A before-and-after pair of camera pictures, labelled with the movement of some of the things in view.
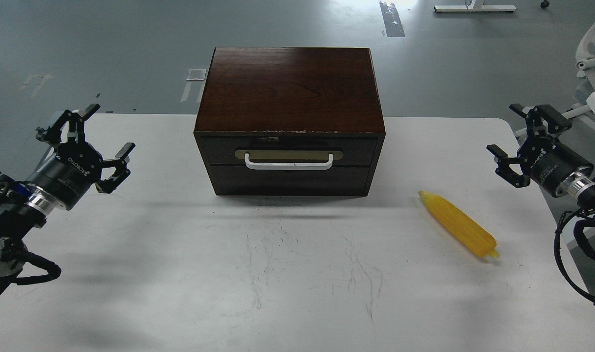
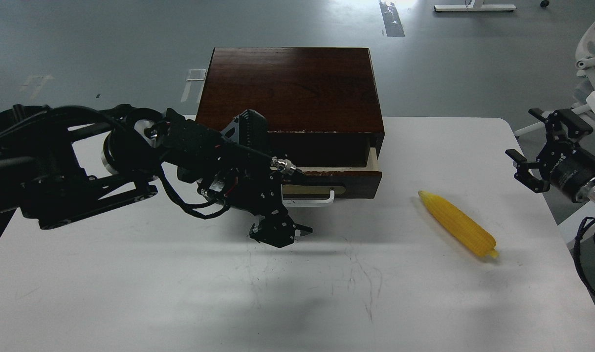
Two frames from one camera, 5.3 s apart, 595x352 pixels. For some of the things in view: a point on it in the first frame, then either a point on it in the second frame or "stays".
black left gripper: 70,172 -> 257,187
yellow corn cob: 469,235 stays
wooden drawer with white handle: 289,151 -> 319,186
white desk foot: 477,6 stays
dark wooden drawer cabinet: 286,121 stays
